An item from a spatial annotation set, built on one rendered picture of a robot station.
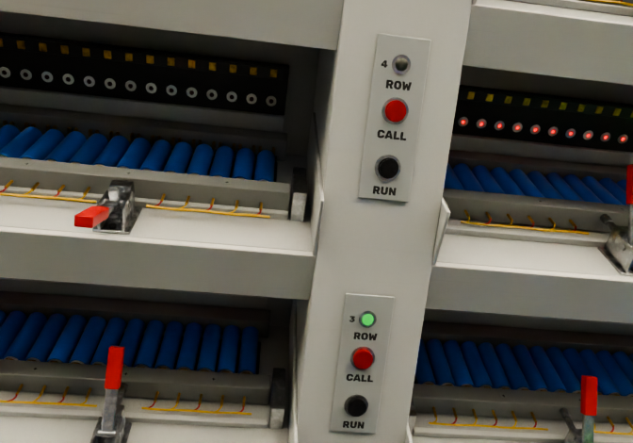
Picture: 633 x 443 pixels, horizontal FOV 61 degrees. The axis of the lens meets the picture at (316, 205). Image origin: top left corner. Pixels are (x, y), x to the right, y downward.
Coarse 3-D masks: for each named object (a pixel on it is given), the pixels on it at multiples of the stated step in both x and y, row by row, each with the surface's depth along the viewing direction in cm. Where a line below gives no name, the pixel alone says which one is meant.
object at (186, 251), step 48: (0, 96) 54; (48, 96) 55; (96, 96) 55; (0, 240) 40; (48, 240) 41; (96, 240) 41; (144, 240) 41; (192, 240) 42; (240, 240) 43; (288, 240) 44; (192, 288) 43; (240, 288) 44; (288, 288) 44
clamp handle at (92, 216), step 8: (112, 192) 41; (112, 200) 42; (120, 200) 42; (88, 208) 37; (96, 208) 37; (104, 208) 38; (112, 208) 40; (80, 216) 35; (88, 216) 35; (96, 216) 36; (104, 216) 37; (80, 224) 35; (88, 224) 35; (96, 224) 36
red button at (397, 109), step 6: (390, 102) 40; (396, 102) 40; (390, 108) 40; (396, 108) 40; (402, 108) 40; (390, 114) 40; (396, 114) 40; (402, 114) 40; (390, 120) 40; (396, 120) 40
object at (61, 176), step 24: (0, 168) 44; (24, 168) 44; (48, 168) 44; (72, 168) 45; (96, 168) 45; (120, 168) 46; (0, 192) 43; (96, 192) 45; (144, 192) 45; (168, 192) 45; (192, 192) 45; (216, 192) 46; (240, 192) 46; (264, 192) 46; (288, 192) 46; (264, 216) 45
